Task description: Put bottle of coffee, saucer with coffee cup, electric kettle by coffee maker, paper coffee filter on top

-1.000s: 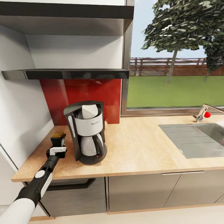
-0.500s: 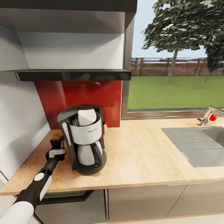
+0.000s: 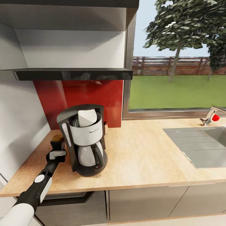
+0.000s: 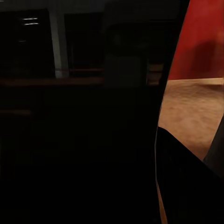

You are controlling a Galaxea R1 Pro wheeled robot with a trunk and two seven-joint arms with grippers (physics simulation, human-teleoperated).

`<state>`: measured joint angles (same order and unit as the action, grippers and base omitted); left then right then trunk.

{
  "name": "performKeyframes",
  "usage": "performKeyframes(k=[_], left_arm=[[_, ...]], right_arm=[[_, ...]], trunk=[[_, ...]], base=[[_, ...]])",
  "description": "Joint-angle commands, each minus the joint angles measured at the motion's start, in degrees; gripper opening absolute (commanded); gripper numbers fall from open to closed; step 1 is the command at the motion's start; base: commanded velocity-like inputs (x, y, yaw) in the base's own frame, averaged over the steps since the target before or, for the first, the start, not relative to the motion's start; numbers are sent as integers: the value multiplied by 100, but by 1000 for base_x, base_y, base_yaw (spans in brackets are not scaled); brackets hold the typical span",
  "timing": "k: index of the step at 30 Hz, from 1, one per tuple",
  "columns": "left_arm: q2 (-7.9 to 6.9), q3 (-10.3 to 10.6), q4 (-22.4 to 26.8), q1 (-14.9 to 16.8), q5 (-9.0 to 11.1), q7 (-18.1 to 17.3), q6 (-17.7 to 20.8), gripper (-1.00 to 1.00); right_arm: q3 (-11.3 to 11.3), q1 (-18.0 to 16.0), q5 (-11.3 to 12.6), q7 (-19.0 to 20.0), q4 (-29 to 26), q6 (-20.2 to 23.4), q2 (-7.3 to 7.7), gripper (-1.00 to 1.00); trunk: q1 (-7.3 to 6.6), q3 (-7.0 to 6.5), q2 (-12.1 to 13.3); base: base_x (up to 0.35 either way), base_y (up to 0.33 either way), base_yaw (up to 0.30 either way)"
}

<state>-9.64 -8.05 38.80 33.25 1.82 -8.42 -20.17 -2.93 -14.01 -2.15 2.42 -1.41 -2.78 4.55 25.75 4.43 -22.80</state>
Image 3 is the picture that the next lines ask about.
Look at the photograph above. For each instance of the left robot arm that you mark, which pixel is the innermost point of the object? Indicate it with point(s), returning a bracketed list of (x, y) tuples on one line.
[(24, 209)]

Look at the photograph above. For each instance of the paper coffee filter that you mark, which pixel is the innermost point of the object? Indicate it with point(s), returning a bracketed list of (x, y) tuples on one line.
[(87, 118)]

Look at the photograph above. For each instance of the drop in sink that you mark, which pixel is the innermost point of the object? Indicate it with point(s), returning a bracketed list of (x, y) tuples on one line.
[(205, 147)]

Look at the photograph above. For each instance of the cabinet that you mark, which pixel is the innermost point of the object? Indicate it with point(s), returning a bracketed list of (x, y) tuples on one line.
[(160, 202)]

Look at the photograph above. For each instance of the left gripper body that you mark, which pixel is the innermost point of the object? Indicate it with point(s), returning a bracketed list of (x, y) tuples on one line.
[(55, 161)]

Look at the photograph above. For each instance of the bottle of coffee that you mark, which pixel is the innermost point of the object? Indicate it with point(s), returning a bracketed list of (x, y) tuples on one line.
[(58, 143)]

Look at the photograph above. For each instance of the fridge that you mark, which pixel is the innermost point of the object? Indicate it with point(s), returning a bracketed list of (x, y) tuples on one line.
[(23, 123)]

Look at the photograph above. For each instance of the dishwasher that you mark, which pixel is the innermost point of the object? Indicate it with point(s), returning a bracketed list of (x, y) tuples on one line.
[(73, 209)]

